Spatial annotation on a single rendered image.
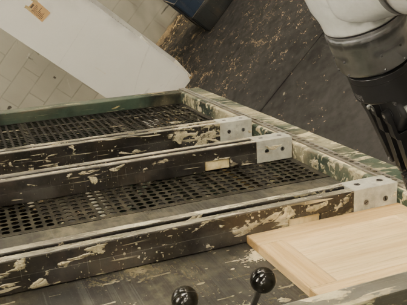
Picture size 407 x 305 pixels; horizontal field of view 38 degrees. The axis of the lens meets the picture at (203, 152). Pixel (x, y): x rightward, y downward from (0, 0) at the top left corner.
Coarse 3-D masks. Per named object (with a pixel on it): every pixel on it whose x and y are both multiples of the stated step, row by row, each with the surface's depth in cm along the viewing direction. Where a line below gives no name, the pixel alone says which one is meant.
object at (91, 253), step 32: (320, 192) 139; (352, 192) 137; (384, 192) 141; (160, 224) 125; (192, 224) 123; (224, 224) 126; (256, 224) 129; (0, 256) 113; (32, 256) 112; (64, 256) 114; (96, 256) 117; (128, 256) 119; (160, 256) 122; (0, 288) 111; (32, 288) 113
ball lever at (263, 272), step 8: (256, 272) 84; (264, 272) 84; (272, 272) 84; (256, 280) 84; (264, 280) 83; (272, 280) 84; (256, 288) 84; (264, 288) 84; (272, 288) 84; (256, 296) 87; (256, 304) 89
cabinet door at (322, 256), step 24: (336, 216) 137; (360, 216) 136; (384, 216) 136; (264, 240) 126; (288, 240) 126; (312, 240) 126; (336, 240) 125; (360, 240) 125; (384, 240) 124; (288, 264) 115; (312, 264) 115; (336, 264) 115; (360, 264) 114; (384, 264) 114; (312, 288) 106; (336, 288) 106
